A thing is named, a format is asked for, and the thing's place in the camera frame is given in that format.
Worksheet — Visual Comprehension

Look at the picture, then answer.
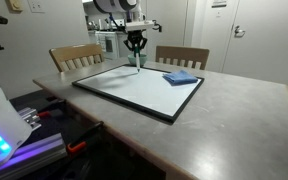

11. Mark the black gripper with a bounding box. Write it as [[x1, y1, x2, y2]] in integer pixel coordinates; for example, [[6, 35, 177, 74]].
[[122, 30, 149, 55]]

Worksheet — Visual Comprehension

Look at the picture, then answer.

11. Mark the white marker with green cap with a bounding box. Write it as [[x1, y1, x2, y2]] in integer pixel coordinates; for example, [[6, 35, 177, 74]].
[[134, 45, 142, 74]]

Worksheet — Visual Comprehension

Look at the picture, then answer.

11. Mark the mint green bowl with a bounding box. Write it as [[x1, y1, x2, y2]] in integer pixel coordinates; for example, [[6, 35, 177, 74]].
[[127, 53, 149, 67]]

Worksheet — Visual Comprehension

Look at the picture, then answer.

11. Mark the grey kitchen cabinet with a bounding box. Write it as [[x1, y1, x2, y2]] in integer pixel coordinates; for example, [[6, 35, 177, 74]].
[[117, 32, 136, 58]]

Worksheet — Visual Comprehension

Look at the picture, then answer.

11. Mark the white kitchen oven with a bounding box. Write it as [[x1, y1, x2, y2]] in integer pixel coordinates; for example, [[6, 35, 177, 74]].
[[94, 31, 120, 61]]

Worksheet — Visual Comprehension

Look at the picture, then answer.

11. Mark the wooden slat-back chair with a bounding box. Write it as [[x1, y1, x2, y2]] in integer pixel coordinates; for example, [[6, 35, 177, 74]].
[[48, 43, 106, 73], [154, 45, 211, 71]]

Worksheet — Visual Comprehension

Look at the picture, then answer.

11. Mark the black framed whiteboard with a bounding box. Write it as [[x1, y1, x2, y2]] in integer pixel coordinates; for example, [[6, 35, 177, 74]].
[[71, 63, 206, 125]]

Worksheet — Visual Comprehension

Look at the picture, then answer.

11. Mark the folded blue cloth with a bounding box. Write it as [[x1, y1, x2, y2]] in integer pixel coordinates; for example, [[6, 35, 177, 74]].
[[161, 69, 199, 87]]

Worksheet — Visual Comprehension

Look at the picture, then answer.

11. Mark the door sign plaque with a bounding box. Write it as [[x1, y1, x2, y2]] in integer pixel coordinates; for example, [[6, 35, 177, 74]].
[[211, 0, 228, 9]]

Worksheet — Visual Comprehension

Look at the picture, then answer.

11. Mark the black clamp with orange grip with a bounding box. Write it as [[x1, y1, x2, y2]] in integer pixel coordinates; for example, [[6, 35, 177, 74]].
[[66, 120, 105, 155]]

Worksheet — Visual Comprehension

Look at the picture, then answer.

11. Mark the black clamp with red grip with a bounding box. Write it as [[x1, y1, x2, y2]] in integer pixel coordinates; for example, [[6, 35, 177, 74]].
[[36, 98, 67, 120]]

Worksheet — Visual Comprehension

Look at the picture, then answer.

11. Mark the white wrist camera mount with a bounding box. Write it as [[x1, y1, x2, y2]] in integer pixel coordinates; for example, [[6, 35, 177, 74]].
[[125, 19, 164, 34]]

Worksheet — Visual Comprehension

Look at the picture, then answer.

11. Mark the black and blue arm cable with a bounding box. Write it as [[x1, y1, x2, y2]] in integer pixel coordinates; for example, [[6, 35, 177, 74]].
[[107, 12, 128, 32]]

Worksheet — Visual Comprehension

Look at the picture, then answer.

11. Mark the silver lever door handle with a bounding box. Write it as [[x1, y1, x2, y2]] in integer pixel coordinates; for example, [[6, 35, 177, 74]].
[[233, 25, 247, 39]]

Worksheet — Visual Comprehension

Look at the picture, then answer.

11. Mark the white double switch plate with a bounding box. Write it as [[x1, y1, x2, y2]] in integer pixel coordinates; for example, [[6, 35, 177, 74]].
[[27, 0, 46, 14]]

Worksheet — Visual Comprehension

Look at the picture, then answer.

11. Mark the beige wall thermostat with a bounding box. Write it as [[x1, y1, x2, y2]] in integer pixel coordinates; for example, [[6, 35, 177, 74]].
[[5, 0, 25, 13]]

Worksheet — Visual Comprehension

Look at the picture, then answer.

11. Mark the silver metal bracket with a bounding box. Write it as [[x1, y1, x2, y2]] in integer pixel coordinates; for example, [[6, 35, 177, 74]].
[[16, 106, 43, 132]]

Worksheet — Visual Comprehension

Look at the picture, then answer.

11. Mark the white door with lever handle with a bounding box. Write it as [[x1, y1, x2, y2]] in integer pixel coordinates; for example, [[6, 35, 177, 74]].
[[221, 0, 288, 86]]

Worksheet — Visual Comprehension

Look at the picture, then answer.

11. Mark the aluminium profile rail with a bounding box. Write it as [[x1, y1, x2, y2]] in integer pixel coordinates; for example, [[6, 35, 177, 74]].
[[0, 132, 68, 180]]

